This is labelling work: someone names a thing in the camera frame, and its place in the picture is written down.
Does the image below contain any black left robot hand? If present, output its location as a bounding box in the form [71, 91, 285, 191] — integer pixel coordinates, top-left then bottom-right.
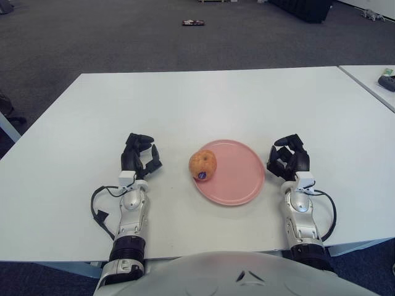
[120, 133, 164, 181]

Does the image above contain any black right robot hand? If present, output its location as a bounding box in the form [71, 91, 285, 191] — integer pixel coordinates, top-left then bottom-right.
[266, 133, 311, 183]

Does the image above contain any red yellow apple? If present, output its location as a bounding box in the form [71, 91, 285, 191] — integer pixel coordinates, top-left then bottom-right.
[188, 149, 217, 181]

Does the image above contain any pink round plate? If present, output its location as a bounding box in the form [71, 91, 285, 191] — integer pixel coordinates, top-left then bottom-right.
[193, 139, 266, 207]

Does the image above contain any dark grey handheld controller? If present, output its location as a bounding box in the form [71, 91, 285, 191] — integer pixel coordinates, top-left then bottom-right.
[378, 75, 395, 92]

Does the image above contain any black office chair base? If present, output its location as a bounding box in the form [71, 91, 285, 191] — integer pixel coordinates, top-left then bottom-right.
[0, 91, 27, 124]

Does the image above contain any grey robot torso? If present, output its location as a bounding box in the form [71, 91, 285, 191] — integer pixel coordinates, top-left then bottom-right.
[94, 250, 383, 296]

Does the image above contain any large black case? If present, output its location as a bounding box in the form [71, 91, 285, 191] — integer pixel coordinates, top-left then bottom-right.
[268, 0, 334, 23]

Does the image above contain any small grey quadruped robot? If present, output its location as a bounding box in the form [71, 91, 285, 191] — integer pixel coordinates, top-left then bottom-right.
[362, 9, 386, 22]

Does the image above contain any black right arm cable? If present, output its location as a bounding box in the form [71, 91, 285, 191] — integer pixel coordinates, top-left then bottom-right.
[313, 188, 336, 243]

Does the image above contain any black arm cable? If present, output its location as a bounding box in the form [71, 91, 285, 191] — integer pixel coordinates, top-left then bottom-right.
[90, 186, 124, 241]
[313, 188, 336, 243]

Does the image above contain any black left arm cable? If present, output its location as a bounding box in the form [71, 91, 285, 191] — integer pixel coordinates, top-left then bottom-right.
[90, 186, 124, 241]

